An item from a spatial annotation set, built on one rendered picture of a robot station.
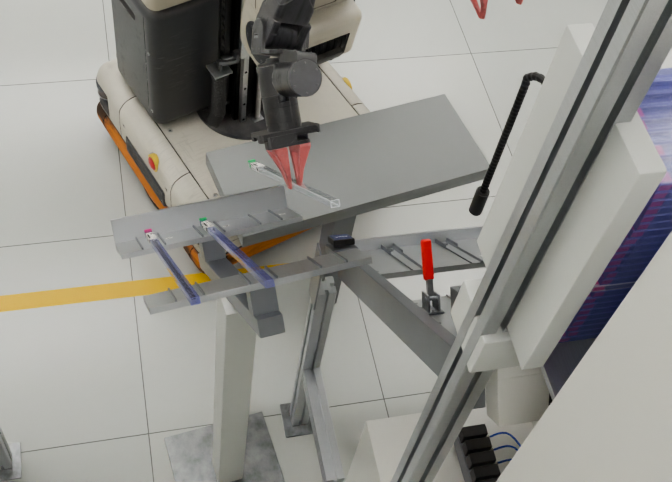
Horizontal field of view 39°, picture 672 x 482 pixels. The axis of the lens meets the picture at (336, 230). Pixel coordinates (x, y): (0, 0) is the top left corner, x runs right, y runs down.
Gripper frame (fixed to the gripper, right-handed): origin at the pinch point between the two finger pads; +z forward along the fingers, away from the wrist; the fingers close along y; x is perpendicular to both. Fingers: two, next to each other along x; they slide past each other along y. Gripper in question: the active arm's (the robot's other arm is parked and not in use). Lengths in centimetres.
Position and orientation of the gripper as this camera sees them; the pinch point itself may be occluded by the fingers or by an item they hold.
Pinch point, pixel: (294, 182)
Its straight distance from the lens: 156.9
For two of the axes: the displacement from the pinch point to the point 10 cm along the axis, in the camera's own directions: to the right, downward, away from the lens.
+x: -3.2, -1.7, 9.3
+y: 9.3, -2.2, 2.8
